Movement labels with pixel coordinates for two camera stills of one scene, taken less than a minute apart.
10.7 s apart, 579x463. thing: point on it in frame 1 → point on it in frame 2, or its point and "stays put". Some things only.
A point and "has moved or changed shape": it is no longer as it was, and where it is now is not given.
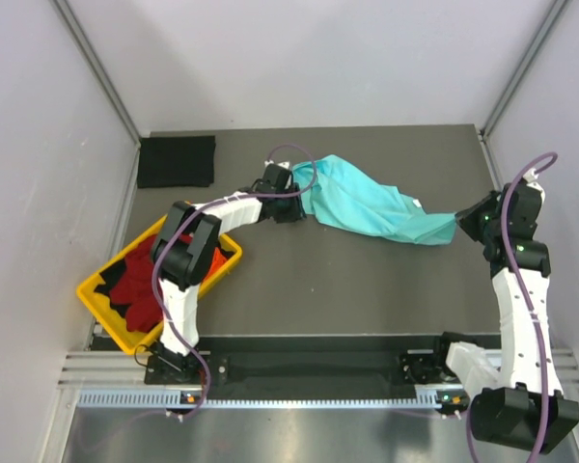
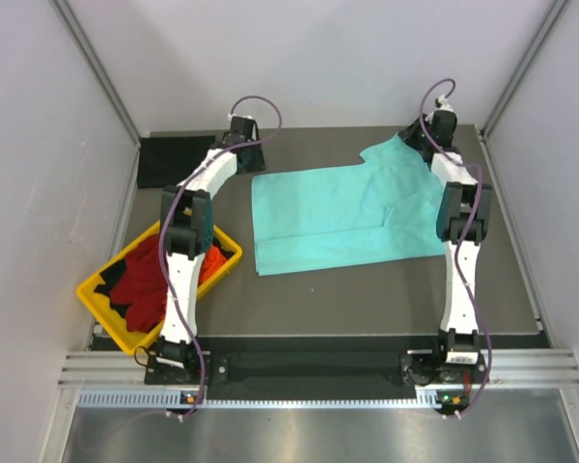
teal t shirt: x=343 y=193 has moved or changed shape
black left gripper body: x=288 y=209 → x=255 y=161
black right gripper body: x=481 y=220 → x=417 y=136
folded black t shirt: x=176 y=162 stays put
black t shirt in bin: x=108 y=276 stays put
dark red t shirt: x=139 y=292 stays put
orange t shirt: x=217 y=260 stays put
